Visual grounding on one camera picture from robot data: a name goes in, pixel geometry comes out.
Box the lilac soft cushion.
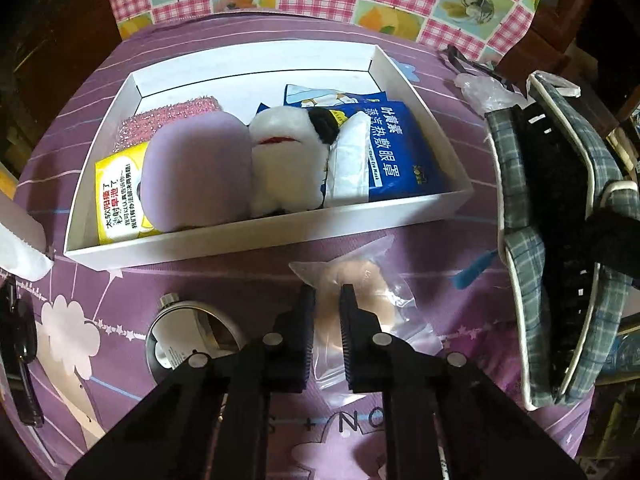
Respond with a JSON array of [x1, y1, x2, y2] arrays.
[[139, 112, 252, 233]]

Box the pink bubble wrap pouch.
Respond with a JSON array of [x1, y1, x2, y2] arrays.
[[112, 96, 222, 154]]

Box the white dog plush toy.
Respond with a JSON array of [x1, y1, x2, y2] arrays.
[[248, 106, 340, 218]]

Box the black strap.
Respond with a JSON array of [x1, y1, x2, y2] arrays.
[[438, 44, 501, 79]]

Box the white paper bag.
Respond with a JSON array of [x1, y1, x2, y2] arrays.
[[0, 194, 53, 282]]

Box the round metal tin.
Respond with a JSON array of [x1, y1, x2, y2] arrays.
[[144, 292, 247, 384]]

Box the black sunglasses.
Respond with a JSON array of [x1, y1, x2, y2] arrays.
[[1, 274, 44, 428]]

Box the white cardboard box tray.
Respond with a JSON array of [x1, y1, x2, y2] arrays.
[[64, 40, 473, 271]]

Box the clear plastic bag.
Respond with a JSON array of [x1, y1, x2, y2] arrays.
[[454, 74, 527, 116]]

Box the small blue sachet pack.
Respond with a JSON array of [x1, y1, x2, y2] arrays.
[[283, 84, 387, 107]]

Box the white eye mask sachet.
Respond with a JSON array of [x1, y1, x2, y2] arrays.
[[323, 112, 371, 208]]

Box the clear bag beige sponge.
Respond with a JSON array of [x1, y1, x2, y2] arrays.
[[290, 235, 442, 408]]

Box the yellow wet wipes pack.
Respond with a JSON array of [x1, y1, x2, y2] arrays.
[[94, 142, 158, 245]]

